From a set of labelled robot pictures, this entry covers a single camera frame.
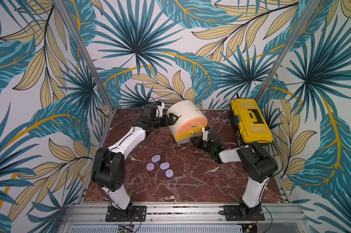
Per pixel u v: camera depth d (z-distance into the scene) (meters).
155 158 0.90
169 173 0.85
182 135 0.86
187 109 0.88
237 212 0.71
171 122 0.76
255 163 0.51
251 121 0.91
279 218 0.77
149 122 0.68
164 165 0.88
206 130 0.89
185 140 0.90
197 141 0.86
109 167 0.47
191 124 0.84
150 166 0.88
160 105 0.79
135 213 0.73
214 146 0.77
